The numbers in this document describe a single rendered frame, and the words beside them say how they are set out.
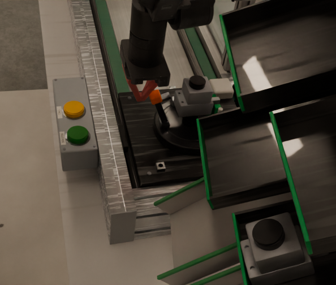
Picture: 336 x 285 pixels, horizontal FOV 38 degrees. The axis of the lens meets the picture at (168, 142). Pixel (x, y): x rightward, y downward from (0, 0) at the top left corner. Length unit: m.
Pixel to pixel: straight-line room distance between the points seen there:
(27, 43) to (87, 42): 1.61
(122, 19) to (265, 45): 0.84
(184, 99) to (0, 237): 0.42
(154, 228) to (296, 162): 0.52
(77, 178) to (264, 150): 0.49
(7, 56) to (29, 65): 0.14
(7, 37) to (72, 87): 1.81
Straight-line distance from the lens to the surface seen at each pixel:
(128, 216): 0.85
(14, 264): 0.91
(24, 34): 2.84
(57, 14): 1.44
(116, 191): 0.86
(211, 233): 0.73
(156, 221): 0.89
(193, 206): 0.78
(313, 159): 0.42
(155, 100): 0.87
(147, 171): 0.88
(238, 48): 0.52
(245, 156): 0.61
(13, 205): 0.98
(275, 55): 0.50
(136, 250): 0.91
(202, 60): 1.17
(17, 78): 2.55
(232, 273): 0.67
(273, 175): 0.59
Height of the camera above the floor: 1.66
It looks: 48 degrees down
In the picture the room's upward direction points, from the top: 9 degrees clockwise
